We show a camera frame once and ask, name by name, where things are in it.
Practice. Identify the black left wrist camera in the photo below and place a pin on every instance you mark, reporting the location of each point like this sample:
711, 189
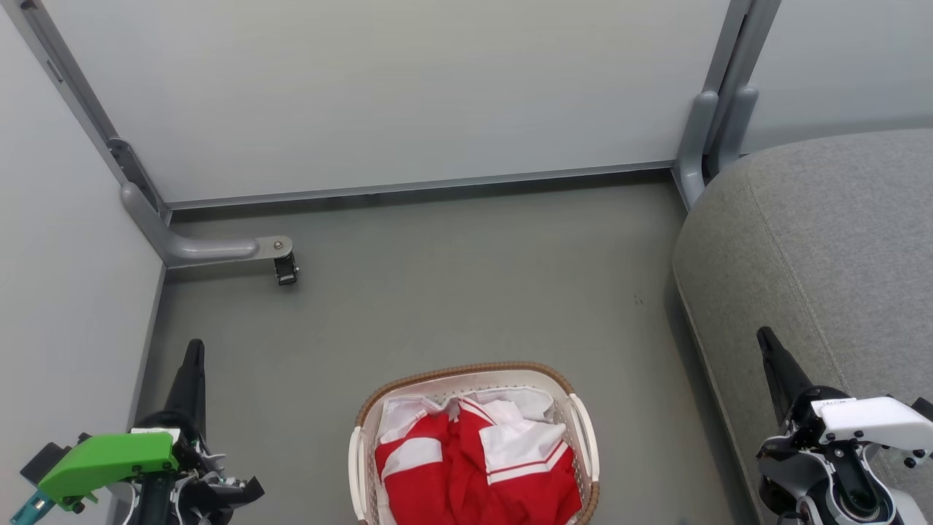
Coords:
40, 459

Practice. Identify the black caster wheel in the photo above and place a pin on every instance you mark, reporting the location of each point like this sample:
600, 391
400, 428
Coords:
286, 271

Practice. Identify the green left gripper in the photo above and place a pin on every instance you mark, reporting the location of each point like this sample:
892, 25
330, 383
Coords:
109, 459

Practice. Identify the red garment with white trim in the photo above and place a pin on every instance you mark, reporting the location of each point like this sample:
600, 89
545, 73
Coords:
539, 496

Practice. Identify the white wicker-rimmed laundry basket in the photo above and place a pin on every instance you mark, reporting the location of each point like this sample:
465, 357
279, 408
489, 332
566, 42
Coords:
583, 437

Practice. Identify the grey partition post with bracket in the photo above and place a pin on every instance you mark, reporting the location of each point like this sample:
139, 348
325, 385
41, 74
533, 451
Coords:
80, 95

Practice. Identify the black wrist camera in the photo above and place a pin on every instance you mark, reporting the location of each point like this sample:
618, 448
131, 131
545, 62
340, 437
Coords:
40, 459
924, 408

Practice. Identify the grey partition foot with caster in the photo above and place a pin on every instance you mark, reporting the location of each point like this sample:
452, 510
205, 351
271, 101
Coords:
197, 250

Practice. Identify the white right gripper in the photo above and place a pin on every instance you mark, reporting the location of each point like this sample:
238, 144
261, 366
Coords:
875, 419

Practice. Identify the grey fabric sofa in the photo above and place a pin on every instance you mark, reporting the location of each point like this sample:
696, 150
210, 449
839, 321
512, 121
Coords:
824, 255

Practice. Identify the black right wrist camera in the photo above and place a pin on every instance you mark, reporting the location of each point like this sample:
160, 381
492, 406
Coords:
924, 408

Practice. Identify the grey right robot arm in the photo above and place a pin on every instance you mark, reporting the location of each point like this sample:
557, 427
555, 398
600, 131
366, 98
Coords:
783, 474

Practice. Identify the grey partition bottom rail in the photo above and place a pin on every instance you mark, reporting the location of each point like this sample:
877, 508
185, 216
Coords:
408, 187

